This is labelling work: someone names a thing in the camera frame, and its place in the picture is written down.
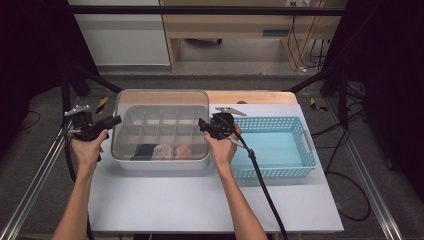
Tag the white power strip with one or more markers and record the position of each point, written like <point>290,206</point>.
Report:
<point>300,2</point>

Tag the dark round table grommet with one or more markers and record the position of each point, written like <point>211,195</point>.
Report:
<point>242,102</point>

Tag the white cabinet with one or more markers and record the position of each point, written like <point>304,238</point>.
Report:
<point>123,40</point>

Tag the wooden desk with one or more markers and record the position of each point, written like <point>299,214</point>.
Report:
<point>233,25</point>

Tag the aluminium floor rail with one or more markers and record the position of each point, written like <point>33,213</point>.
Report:
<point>33,186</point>
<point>361,166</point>

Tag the light wooden table board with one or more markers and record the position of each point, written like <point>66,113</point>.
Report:
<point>266,97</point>

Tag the black frame strut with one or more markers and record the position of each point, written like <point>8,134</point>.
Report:
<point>100,80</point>
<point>310,80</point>

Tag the white compartment organizer box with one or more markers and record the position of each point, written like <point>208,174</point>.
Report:
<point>160,165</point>

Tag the black curtain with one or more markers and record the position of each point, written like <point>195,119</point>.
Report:
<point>26,50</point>
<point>393,66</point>

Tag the black horizontal frame bar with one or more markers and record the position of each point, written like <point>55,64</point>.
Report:
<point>200,10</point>

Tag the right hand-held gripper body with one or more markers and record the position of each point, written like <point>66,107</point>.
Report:
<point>223,125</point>

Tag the blue perforated plastic basket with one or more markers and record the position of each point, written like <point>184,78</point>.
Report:
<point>283,146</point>

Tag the person's right hand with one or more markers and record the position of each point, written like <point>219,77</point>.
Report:
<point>223,151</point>

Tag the person's left hand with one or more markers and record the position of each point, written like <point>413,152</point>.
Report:
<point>86,150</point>

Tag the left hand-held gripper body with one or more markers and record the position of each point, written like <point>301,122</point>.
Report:
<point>85,128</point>

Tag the grey desk label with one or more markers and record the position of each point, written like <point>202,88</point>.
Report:
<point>275,33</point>

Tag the yellow and black tape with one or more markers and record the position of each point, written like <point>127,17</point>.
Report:
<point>315,105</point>
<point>102,105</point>

